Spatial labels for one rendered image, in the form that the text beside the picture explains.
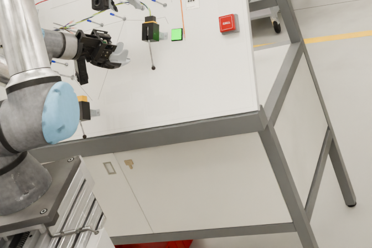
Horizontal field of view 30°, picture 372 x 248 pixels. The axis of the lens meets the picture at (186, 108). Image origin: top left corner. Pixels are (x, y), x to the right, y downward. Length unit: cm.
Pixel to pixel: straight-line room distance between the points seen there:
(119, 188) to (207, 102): 55
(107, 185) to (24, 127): 117
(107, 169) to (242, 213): 51
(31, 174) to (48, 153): 100
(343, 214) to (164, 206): 86
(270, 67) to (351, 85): 147
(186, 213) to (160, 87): 50
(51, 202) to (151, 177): 100
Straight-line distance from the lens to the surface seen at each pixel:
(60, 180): 156
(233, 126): 216
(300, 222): 239
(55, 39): 192
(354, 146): 342
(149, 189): 250
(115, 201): 260
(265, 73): 249
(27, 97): 142
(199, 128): 220
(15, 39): 145
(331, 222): 301
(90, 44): 199
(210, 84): 219
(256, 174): 230
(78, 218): 166
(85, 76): 205
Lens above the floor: 184
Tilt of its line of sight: 25 degrees down
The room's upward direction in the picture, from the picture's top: 23 degrees counter-clockwise
